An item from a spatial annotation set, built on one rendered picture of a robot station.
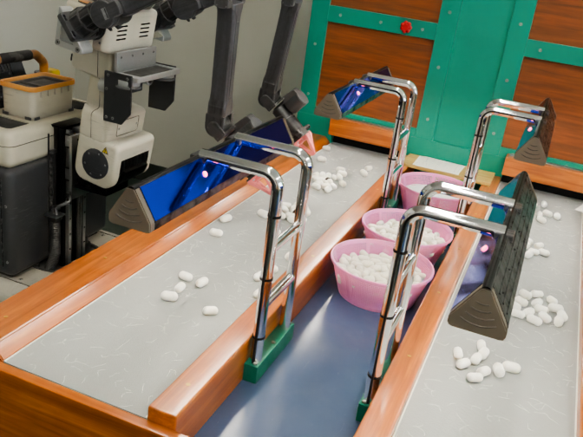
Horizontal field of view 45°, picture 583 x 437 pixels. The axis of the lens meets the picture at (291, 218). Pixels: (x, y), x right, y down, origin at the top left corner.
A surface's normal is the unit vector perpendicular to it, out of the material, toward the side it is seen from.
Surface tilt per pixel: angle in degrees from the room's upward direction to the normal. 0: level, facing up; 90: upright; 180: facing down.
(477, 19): 90
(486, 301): 90
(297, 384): 0
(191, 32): 90
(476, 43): 90
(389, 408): 0
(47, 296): 0
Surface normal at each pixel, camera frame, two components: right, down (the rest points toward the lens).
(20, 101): -0.38, 0.34
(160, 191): 0.85, -0.27
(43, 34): 0.92, 0.26
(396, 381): 0.13, -0.92
